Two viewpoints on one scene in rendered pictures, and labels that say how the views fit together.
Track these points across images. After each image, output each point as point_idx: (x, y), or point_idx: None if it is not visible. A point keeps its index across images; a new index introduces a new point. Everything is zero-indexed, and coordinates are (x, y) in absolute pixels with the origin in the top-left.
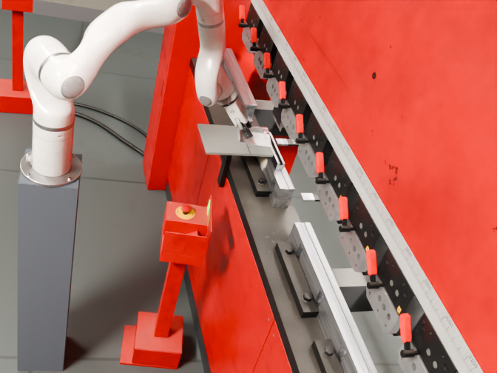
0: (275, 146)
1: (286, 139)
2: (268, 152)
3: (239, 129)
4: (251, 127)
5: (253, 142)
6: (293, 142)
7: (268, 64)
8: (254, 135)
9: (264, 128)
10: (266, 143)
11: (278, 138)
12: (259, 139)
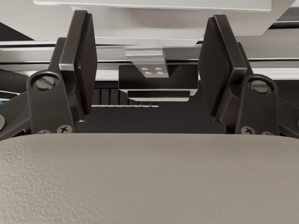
0: (111, 46)
1: (161, 64)
2: (44, 34)
3: (187, 7)
4: (272, 15)
5: (95, 10)
6: (146, 69)
7: None
8: (183, 18)
9: (296, 10)
10: (117, 38)
11: (160, 57)
12: (140, 26)
